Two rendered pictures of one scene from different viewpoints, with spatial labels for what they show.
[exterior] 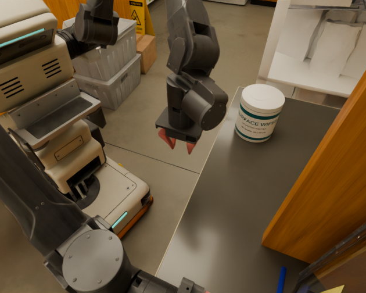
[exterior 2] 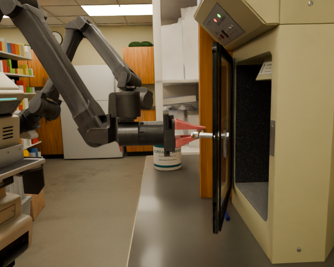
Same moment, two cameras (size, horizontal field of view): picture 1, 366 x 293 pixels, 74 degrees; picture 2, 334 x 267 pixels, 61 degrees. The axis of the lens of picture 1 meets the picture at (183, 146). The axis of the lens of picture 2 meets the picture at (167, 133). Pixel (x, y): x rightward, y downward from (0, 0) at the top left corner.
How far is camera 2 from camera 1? 0.67 m
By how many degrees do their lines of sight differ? 44
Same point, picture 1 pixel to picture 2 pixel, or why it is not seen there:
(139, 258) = not seen: outside the picture
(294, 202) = not seen: hidden behind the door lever
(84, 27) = (41, 101)
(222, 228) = (170, 198)
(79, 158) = (12, 227)
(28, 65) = not seen: outside the picture
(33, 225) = (88, 101)
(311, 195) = (207, 123)
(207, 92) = (142, 89)
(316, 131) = not seen: hidden behind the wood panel
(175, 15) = (117, 66)
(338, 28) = (195, 117)
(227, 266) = (184, 208)
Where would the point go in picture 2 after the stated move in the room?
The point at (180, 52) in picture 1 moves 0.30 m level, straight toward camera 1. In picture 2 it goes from (124, 77) to (159, 70)
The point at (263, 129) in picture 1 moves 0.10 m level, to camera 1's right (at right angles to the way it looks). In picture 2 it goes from (174, 156) to (194, 153)
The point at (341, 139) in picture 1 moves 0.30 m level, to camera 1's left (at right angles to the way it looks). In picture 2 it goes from (203, 82) to (108, 85)
